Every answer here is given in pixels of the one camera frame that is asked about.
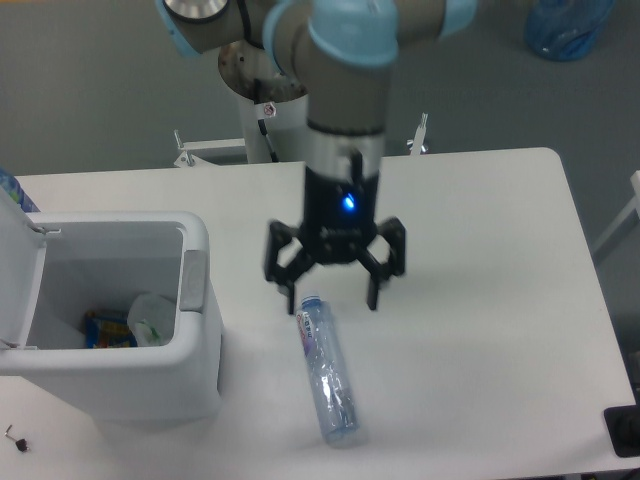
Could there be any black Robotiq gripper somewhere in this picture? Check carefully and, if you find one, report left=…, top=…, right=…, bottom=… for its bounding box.
left=264, top=167, right=407, bottom=316

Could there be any clear plastic water bottle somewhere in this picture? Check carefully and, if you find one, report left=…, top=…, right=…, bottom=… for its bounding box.
left=295, top=292, right=365, bottom=449

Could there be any clear plastic wrapper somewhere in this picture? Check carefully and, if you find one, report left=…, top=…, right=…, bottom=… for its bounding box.
left=127, top=293, right=176, bottom=347

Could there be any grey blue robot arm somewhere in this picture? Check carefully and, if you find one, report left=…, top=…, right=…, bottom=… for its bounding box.
left=156, top=1, right=477, bottom=309

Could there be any white plastic trash can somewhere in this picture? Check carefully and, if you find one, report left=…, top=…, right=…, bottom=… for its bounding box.
left=1, top=194, right=223, bottom=421

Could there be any white base foot right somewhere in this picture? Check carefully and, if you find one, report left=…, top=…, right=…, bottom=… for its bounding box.
left=407, top=112, right=429, bottom=156

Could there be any white base foot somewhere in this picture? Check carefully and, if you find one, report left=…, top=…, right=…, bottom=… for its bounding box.
left=173, top=129, right=247, bottom=168
left=407, top=112, right=429, bottom=156

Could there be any white base foot left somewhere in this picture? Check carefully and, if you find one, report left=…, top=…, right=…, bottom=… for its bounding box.
left=173, top=129, right=247, bottom=168

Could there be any blue yellow snack wrapper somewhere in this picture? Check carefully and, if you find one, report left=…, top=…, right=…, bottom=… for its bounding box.
left=84, top=310, right=138, bottom=349

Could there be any blue plastic bag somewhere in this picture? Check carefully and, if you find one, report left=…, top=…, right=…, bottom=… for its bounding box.
left=523, top=0, right=616, bottom=62

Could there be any blue patterned packet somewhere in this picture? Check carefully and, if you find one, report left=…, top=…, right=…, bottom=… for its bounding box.
left=0, top=168, right=40, bottom=213

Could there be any black device at table edge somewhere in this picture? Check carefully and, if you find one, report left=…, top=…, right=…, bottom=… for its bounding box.
left=604, top=405, right=639, bottom=458

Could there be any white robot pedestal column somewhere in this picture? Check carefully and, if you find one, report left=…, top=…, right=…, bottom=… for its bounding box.
left=217, top=42, right=314, bottom=164

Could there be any black cable on pedestal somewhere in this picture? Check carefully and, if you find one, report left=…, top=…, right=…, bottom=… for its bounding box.
left=252, top=78, right=280, bottom=164

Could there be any white frame post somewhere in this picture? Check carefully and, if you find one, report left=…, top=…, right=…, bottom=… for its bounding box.
left=592, top=170, right=639, bottom=265

